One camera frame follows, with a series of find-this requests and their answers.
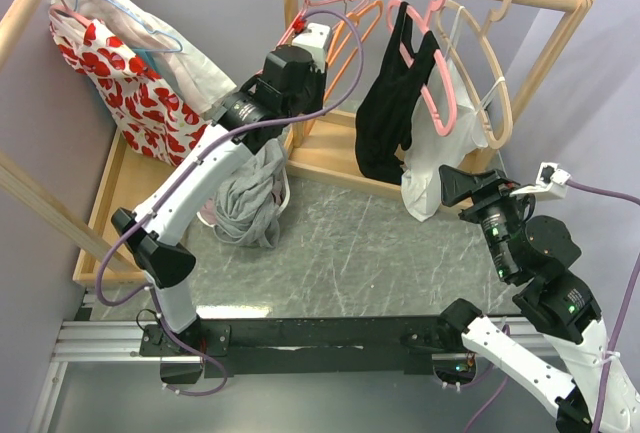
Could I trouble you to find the left wooden clothes rack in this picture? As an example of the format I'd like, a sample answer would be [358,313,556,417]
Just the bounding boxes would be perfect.
[1,0,172,290]

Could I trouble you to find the thin pink wire hanger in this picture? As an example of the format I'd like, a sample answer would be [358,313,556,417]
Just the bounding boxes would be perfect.
[276,0,384,47]

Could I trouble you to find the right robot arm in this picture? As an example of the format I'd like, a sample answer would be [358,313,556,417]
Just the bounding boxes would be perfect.
[437,162,639,432]

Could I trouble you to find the white pale pink garment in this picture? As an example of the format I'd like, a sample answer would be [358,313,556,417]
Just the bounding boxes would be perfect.
[65,0,236,120]

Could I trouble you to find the right wooden clothes rack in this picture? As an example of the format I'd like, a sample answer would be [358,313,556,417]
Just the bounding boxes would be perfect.
[279,0,599,199]

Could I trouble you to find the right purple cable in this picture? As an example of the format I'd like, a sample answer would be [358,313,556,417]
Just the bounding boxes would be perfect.
[462,177,640,433]

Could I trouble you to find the mauve pink tank top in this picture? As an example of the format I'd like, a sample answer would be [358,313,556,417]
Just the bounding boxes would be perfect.
[196,180,287,228]

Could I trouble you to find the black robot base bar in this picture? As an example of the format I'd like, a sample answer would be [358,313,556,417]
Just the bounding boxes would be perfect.
[161,299,482,383]

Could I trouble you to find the white plastic laundry basket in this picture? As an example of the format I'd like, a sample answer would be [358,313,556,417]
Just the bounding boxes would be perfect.
[196,171,291,228]

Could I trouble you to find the blue wire hanger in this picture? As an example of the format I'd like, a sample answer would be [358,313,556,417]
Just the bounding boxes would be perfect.
[67,0,184,54]

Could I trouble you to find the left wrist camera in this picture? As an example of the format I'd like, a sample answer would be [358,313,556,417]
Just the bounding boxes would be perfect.
[292,23,333,71]

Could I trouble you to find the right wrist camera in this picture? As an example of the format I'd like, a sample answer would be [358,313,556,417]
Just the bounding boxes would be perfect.
[510,162,571,201]

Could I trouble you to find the pink plastic hanger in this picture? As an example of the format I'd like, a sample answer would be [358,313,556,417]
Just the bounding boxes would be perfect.
[386,0,458,137]

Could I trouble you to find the white sheer tank top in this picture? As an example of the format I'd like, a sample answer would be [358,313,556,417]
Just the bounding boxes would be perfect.
[399,5,504,223]

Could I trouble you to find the beige wooden hanger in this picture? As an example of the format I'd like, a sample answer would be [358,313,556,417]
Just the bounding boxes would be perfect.
[434,0,514,150]

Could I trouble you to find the orange plastic hanger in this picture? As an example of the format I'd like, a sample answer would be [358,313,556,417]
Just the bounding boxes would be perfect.
[324,0,384,102]

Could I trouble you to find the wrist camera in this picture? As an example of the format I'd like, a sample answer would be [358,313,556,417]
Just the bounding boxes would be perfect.
[292,23,333,71]
[510,162,571,201]

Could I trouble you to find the wooden clothes rack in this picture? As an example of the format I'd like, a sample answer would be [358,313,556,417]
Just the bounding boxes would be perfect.
[1,0,172,290]
[279,0,599,199]

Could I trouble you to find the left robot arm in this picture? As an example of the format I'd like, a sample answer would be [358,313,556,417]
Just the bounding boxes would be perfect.
[112,45,327,355]

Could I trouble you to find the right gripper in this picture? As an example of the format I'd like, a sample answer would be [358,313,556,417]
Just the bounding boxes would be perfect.
[434,161,532,277]

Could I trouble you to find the grey tank top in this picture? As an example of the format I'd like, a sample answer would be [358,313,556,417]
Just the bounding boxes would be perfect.
[213,139,287,249]

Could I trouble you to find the black tank top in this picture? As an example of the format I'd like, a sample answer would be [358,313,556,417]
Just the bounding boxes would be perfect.
[355,6,439,185]

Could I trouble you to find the red floral white garment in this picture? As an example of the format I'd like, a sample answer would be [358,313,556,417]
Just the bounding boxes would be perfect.
[49,5,206,166]

